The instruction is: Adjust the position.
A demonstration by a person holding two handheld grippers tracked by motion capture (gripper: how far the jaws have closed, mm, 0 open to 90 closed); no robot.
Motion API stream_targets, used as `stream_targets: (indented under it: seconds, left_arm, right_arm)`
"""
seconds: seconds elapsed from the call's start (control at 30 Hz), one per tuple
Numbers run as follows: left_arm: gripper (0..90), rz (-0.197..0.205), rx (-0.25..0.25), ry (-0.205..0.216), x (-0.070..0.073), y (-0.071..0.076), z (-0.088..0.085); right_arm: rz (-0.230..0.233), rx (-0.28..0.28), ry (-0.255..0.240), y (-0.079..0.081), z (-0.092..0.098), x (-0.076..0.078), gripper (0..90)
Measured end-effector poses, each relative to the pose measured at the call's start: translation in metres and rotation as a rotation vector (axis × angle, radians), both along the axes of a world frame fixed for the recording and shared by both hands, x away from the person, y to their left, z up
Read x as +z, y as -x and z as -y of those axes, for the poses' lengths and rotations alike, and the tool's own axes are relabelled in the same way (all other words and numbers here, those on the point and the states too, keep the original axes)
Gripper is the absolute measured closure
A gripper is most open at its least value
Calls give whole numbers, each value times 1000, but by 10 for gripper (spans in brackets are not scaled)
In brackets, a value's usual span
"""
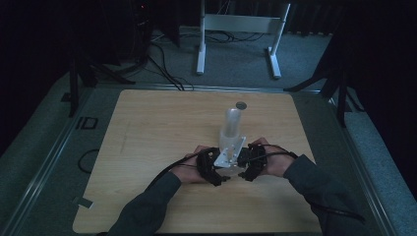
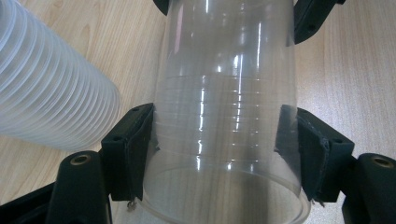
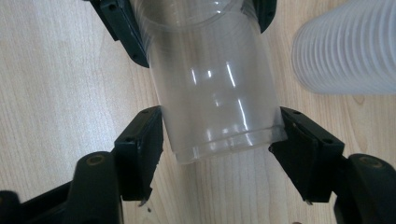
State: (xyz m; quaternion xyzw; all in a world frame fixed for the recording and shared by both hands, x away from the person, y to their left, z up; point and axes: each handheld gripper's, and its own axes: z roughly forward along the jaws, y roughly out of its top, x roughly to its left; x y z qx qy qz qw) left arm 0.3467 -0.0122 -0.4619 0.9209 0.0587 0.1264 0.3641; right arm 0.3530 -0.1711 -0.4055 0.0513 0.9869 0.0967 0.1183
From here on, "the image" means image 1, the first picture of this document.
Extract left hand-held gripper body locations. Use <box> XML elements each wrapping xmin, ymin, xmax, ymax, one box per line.
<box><xmin>196</xmin><ymin>136</ymin><xmax>248</xmax><ymax>187</ymax></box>

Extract translucent single plastic cup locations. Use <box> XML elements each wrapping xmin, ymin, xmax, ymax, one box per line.
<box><xmin>215</xmin><ymin>165</ymin><xmax>244</xmax><ymax>178</ymax></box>

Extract black floor cables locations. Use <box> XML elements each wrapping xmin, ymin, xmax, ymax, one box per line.
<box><xmin>144</xmin><ymin>30</ymin><xmax>267</xmax><ymax>91</ymax></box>

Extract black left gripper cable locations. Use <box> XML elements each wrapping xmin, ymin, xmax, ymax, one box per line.
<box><xmin>145</xmin><ymin>149</ymin><xmax>214</xmax><ymax>192</ymax></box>

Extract person's left hand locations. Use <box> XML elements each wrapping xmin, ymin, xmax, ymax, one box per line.
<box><xmin>170</xmin><ymin>145</ymin><xmax>211</xmax><ymax>185</ymax></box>

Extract black tripod stand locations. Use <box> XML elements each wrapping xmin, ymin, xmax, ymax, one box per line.
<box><xmin>68</xmin><ymin>48</ymin><xmax>136</xmax><ymax>118</ymax></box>
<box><xmin>282</xmin><ymin>58</ymin><xmax>366</xmax><ymax>128</ymax></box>

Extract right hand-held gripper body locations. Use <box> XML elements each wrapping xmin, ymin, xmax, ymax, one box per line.
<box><xmin>237</xmin><ymin>143</ymin><xmax>268</xmax><ymax>182</ymax></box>

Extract person's right hand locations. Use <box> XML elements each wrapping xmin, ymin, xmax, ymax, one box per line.
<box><xmin>249</xmin><ymin>137</ymin><xmax>296</xmax><ymax>178</ymax></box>

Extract white metal stand frame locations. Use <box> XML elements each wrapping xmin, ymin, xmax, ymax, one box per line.
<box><xmin>196</xmin><ymin>0</ymin><xmax>292</xmax><ymax>81</ymax></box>

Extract dark equipment rack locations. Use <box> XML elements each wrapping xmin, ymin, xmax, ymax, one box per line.
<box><xmin>97</xmin><ymin>0</ymin><xmax>155</xmax><ymax>67</ymax></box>

